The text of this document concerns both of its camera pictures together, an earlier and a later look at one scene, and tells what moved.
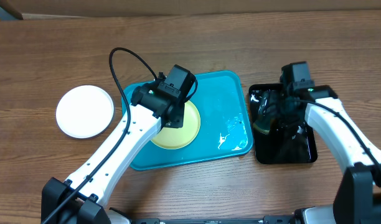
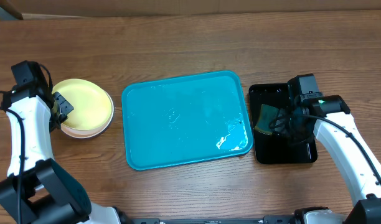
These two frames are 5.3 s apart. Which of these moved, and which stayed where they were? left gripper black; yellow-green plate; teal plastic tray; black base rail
Moved: left gripper black; yellow-green plate
Stayed: black base rail; teal plastic tray
